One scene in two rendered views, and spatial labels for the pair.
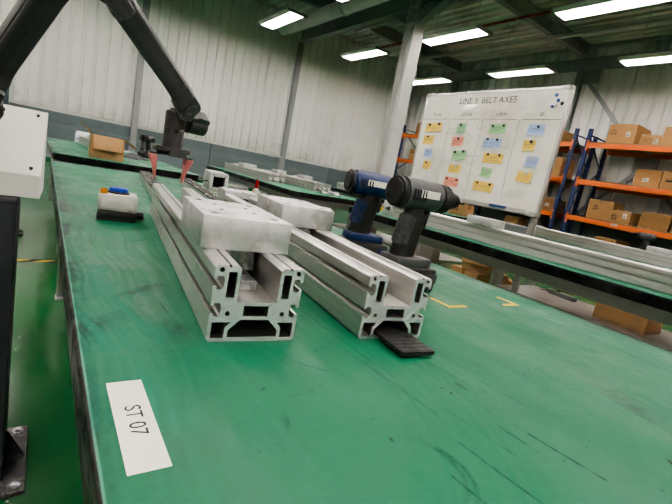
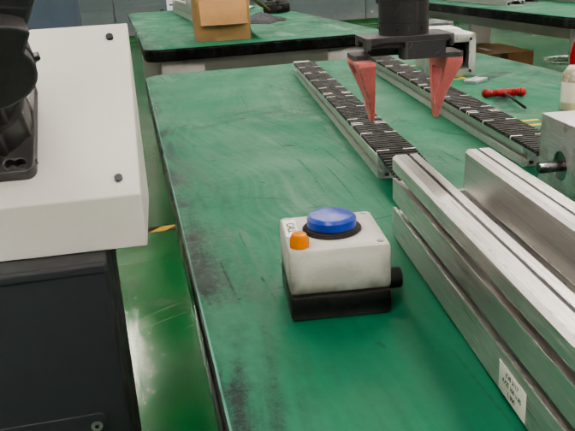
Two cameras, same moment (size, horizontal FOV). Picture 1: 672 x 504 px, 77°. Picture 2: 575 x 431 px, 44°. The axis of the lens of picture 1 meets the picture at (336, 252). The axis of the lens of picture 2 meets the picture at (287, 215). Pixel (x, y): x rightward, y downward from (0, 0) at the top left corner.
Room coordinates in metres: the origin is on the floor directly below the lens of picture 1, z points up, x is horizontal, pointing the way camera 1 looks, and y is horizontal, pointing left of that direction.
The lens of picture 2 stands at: (0.46, 0.33, 1.05)
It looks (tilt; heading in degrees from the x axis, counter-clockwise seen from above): 20 degrees down; 25
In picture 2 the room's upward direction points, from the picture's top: 3 degrees counter-clockwise
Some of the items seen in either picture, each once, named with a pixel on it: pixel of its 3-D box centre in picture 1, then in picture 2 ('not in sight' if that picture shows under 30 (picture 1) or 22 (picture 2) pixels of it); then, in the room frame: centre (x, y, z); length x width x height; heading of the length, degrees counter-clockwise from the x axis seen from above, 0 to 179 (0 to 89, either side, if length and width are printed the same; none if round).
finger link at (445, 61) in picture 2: (178, 166); (424, 78); (1.30, 0.52, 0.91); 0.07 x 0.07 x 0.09; 30
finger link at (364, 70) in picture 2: (160, 163); (382, 80); (1.28, 0.57, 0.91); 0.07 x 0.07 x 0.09; 30
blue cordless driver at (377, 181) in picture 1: (377, 218); not in sight; (1.07, -0.09, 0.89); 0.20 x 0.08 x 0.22; 108
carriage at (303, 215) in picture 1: (292, 217); not in sight; (0.88, 0.10, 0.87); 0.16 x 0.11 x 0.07; 29
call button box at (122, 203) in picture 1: (121, 205); (342, 260); (0.98, 0.51, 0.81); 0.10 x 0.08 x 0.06; 119
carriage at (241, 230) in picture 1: (230, 232); not in sight; (0.57, 0.15, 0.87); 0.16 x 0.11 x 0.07; 29
